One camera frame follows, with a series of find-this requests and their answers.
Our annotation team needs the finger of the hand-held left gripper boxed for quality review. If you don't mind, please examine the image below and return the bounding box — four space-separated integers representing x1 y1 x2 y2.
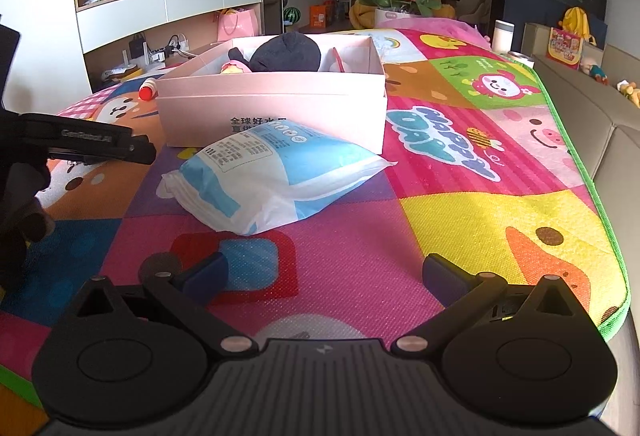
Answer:
47 136 157 166

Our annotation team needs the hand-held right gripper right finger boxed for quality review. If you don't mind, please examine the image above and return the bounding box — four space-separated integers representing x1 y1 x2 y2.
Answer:
391 253 578 358

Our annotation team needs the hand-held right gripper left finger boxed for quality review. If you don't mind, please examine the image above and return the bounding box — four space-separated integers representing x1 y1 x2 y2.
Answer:
75 251 256 359

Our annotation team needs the blue white plastic packet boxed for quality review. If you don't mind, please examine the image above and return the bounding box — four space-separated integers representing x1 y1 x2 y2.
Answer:
157 118 398 237

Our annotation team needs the pink cardboard box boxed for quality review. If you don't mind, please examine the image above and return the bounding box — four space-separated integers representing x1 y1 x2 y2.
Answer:
155 33 388 154

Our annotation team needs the black plush toy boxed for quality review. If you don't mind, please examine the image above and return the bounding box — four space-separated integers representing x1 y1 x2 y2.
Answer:
228 32 322 73

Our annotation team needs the colourful cartoon play mat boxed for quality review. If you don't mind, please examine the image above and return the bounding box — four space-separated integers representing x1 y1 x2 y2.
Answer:
0 28 631 412

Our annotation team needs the yellow box on shelf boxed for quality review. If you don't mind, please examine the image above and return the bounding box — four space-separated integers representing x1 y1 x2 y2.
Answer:
102 65 142 83

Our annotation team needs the pink gift bag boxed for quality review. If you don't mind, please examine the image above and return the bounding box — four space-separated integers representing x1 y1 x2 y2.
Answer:
216 8 259 43

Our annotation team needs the orange box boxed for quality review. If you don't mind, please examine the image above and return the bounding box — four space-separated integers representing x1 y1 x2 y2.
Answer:
309 3 334 28

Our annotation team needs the white cylinder bottle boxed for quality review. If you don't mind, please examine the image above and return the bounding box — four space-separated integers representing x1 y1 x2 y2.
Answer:
492 20 516 53

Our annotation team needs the small plush toy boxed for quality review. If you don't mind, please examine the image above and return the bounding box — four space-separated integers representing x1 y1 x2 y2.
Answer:
582 62 609 85
617 80 640 108

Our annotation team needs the pink blanket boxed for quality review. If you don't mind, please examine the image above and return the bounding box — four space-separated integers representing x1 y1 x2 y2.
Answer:
377 13 489 42

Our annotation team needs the colourful printed box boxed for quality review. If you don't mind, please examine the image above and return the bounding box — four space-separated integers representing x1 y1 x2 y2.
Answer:
547 27 584 70

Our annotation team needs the yellow backpack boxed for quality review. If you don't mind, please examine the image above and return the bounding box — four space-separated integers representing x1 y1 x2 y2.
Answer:
562 7 597 45

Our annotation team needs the white wall cabinet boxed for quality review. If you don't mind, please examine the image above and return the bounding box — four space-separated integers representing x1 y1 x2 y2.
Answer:
75 0 264 93

